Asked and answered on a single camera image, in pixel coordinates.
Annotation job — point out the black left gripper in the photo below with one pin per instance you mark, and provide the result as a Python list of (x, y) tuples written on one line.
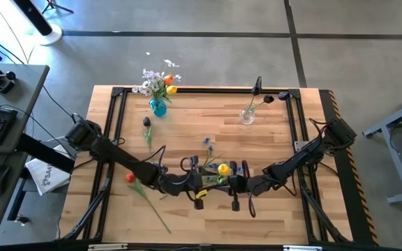
[(180, 184)]

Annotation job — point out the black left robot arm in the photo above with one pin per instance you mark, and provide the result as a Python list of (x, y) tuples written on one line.
[(117, 157)]

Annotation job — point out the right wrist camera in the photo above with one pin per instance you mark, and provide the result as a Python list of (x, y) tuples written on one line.
[(237, 183)]

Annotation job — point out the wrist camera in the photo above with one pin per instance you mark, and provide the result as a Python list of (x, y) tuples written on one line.
[(193, 181), (237, 183)]

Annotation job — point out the white flower bunch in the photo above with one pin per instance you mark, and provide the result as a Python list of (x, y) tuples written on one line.
[(152, 75)]

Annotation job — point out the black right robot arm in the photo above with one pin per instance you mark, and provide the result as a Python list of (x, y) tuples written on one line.
[(298, 160)]

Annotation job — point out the silver metal bracket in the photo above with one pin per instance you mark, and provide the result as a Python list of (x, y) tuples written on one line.
[(302, 248), (106, 247)]

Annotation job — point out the black tulip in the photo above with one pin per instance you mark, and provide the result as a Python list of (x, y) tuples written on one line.
[(255, 91), (283, 95), (268, 99)]

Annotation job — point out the red tulip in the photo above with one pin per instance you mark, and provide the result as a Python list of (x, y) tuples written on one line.
[(168, 79), (130, 178)]

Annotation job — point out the blue glass vase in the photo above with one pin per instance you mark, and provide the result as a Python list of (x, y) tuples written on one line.
[(158, 108)]

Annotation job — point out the red tulip stem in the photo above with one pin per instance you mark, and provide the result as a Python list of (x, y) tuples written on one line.
[(147, 121)]

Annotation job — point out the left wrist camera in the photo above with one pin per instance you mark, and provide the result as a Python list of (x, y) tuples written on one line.
[(193, 181)]

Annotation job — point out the grey metal table frame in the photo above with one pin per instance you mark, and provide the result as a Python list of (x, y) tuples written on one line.
[(398, 164)]

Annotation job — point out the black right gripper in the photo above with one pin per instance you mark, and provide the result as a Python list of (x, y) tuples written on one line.
[(250, 184)]

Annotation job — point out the small black floor object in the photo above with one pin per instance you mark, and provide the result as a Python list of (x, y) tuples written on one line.
[(23, 219)]

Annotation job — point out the grey desk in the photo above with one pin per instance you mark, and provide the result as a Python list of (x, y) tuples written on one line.
[(23, 90)]

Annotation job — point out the black tripod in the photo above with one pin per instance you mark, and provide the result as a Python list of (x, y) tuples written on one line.
[(52, 4)]

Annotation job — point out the clear glass vase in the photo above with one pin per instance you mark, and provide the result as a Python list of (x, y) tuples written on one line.
[(247, 118)]

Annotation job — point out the black panel white base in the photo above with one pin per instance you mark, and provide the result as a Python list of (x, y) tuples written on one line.
[(51, 36)]

